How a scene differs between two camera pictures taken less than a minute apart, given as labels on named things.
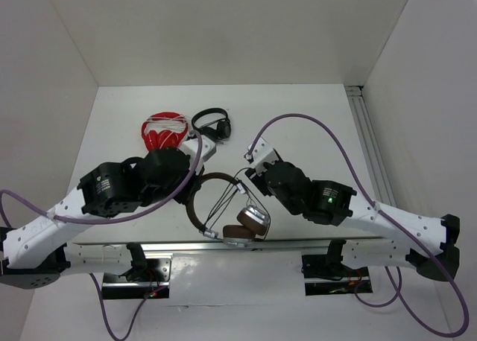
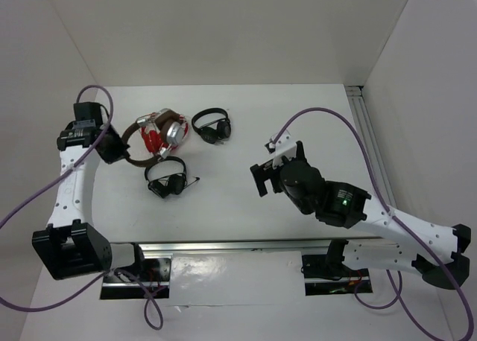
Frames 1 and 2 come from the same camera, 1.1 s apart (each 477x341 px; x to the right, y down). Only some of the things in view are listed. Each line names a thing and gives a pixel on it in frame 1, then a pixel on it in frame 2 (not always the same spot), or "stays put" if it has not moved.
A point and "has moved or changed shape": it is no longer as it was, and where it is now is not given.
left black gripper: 182,196 → 119,153
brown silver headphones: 253,222 has moved or changed shape
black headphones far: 218,130 stays put
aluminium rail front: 302,245 stays put
